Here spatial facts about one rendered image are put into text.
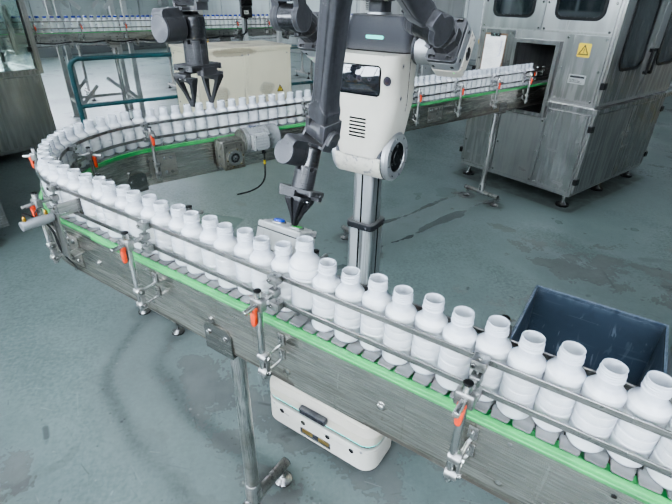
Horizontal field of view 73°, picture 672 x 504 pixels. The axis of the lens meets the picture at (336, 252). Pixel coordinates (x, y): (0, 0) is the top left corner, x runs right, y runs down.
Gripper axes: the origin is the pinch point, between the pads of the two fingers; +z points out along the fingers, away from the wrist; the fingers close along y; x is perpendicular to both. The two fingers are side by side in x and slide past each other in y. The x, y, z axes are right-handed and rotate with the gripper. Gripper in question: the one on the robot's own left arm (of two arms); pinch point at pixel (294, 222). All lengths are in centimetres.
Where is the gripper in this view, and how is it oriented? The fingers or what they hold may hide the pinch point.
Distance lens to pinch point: 118.6
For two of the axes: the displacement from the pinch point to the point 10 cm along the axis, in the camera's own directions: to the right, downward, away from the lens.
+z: -2.2, 9.5, 2.0
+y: 8.3, 2.9, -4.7
